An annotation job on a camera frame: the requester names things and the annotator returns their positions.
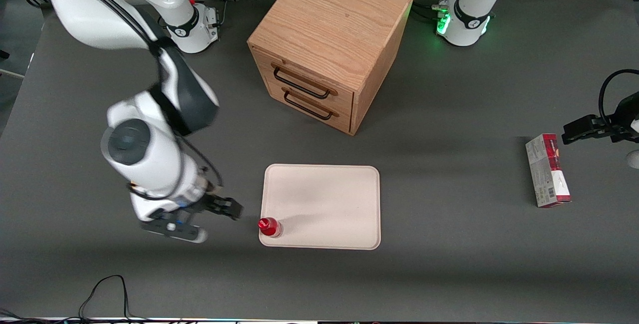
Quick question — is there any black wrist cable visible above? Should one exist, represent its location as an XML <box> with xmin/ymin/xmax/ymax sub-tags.
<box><xmin>22</xmin><ymin>0</ymin><xmax>225</xmax><ymax>201</ymax></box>
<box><xmin>598</xmin><ymin>69</ymin><xmax>639</xmax><ymax>126</ymax></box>

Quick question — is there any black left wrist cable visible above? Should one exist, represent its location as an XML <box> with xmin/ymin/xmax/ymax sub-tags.
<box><xmin>598</xmin><ymin>69</ymin><xmax>639</xmax><ymax>126</ymax></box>

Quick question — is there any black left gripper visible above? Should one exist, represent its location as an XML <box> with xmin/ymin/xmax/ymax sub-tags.
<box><xmin>562</xmin><ymin>91</ymin><xmax>639</xmax><ymax>145</ymax></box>

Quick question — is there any black looped floor cable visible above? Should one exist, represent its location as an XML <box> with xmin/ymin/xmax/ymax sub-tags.
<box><xmin>78</xmin><ymin>275</ymin><xmax>150</xmax><ymax>323</ymax></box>

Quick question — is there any black drawer handle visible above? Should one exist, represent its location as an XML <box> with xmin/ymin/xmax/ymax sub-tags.
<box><xmin>283</xmin><ymin>90</ymin><xmax>333</xmax><ymax>121</ymax></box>
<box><xmin>273</xmin><ymin>66</ymin><xmax>331</xmax><ymax>100</ymax></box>

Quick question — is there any wooden drawer cabinet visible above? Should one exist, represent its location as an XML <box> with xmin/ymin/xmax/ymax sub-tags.
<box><xmin>247</xmin><ymin>0</ymin><xmax>414</xmax><ymax>136</ymax></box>

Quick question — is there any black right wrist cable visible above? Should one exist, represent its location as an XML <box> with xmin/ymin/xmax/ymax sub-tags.
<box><xmin>22</xmin><ymin>0</ymin><xmax>225</xmax><ymax>201</ymax></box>

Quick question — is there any beige plastic tray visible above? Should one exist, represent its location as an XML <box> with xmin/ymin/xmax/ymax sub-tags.
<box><xmin>258</xmin><ymin>164</ymin><xmax>381</xmax><ymax>251</ymax></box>

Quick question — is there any dark grey table mat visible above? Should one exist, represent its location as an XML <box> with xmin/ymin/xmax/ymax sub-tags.
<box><xmin>0</xmin><ymin>0</ymin><xmax>639</xmax><ymax>321</ymax></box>

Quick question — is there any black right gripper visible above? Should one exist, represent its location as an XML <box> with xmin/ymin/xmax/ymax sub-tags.
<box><xmin>150</xmin><ymin>195</ymin><xmax>244</xmax><ymax>226</ymax></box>

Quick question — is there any red coke bottle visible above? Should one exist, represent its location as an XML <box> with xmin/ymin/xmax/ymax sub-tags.
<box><xmin>258</xmin><ymin>217</ymin><xmax>284</xmax><ymax>239</ymax></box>

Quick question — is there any grey and red carton box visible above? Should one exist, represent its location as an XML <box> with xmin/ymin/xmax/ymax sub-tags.
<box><xmin>525</xmin><ymin>133</ymin><xmax>572</xmax><ymax>208</ymax></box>

